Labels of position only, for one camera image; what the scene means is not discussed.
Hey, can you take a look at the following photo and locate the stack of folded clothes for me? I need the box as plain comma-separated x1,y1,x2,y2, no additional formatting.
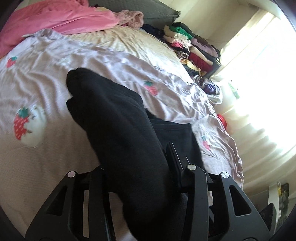
161,22,221,78

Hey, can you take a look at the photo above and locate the dark navy garment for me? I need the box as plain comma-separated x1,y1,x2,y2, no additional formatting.
142,24,165,39

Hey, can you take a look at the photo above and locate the pink fuzzy garment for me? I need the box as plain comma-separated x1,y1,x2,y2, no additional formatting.
114,9,144,28

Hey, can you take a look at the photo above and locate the white sheer curtain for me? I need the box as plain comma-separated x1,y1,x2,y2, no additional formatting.
213,9,295,193

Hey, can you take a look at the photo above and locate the pink blanket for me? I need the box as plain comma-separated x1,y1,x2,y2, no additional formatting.
1,1,119,57

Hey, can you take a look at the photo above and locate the black garment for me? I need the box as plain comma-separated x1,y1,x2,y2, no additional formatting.
66,68,204,240

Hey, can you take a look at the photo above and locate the dark grey quilted headboard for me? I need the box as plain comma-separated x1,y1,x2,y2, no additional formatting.
88,0,181,29

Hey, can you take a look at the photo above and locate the lilac strawberry print bedsheet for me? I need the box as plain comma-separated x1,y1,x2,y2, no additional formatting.
1,29,244,240

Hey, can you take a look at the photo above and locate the purple crumpled clothes pile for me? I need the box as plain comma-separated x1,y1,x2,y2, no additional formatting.
193,75,223,105

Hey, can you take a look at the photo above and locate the cream mattress cover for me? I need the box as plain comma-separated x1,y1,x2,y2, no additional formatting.
68,25,193,83

